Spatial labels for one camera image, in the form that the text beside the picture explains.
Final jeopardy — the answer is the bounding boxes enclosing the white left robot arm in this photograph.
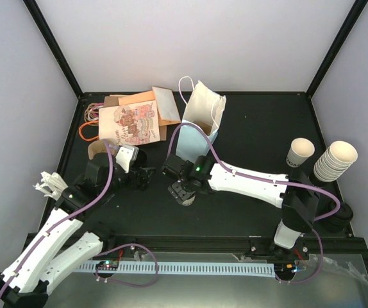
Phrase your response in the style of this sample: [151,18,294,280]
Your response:
[0,146,155,307]

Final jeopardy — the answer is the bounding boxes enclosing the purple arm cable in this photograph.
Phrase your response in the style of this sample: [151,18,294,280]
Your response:
[0,139,160,308]
[166,122,342,286]

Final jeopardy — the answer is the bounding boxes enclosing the brown pulp cup carrier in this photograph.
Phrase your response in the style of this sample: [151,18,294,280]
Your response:
[87,139,115,160]

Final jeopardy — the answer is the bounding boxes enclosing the rubber bands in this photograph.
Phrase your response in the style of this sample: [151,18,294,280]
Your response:
[78,103,104,142]

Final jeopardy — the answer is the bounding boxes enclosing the stack of white paper cups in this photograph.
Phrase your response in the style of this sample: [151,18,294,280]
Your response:
[313,141,358,183]

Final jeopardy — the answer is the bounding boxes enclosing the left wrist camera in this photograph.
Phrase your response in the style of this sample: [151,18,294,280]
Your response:
[115,144,139,173]

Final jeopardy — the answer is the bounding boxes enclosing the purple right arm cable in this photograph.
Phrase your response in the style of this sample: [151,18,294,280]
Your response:
[166,122,342,286]

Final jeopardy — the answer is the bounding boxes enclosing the white plastic cutlery pile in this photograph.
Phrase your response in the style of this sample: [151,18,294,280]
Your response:
[33,171,68,201]

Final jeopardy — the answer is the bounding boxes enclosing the brown cardboard sleeve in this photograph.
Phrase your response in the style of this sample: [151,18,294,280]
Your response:
[103,94,124,108]

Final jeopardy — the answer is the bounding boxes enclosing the single white paper cup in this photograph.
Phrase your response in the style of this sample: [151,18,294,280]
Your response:
[286,137,315,167]
[182,196,195,206]

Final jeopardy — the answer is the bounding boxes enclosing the illustrated greeting card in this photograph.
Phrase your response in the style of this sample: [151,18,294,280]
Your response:
[98,100,160,146]

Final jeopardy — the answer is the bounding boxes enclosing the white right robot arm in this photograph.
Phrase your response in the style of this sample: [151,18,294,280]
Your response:
[162,154,322,259]

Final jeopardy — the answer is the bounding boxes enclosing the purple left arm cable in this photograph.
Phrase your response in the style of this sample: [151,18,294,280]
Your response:
[0,139,160,308]

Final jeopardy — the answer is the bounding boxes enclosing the light blue cable duct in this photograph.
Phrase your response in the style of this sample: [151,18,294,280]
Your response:
[74,261,275,278]

